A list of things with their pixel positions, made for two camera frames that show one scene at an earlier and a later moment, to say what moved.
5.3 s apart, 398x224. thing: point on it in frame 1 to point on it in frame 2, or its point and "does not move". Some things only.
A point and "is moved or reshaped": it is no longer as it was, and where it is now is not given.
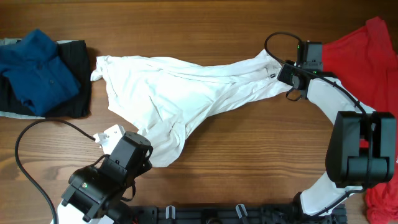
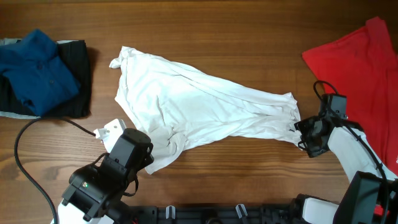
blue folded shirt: x=45 y=80 does not move
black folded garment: x=74 y=54 does not move
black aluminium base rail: x=226 y=214 does not move
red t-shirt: x=365 y=63 does not move
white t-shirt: x=167 y=98 is moved or reshaped
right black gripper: x=283 y=73 to x=306 y=134
